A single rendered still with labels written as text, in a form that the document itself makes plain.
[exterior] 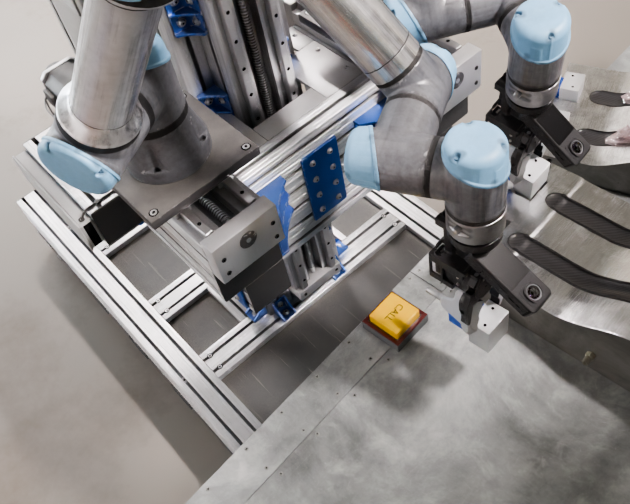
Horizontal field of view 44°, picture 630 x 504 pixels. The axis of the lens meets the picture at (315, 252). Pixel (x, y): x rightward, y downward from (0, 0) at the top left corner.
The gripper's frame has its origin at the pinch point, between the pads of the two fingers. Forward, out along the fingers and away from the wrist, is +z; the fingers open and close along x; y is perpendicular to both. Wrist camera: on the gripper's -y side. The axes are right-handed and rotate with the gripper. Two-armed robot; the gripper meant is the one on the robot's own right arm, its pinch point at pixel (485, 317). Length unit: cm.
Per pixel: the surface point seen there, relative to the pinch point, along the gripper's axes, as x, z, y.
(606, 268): -22.0, 6.3, -7.3
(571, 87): -55, 7, 20
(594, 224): -29.1, 7.1, -0.9
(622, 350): -10.0, 5.2, -16.8
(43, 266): 22, 95, 159
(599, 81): -62, 10, 18
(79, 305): 24, 95, 135
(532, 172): -27.9, 0.6, 10.8
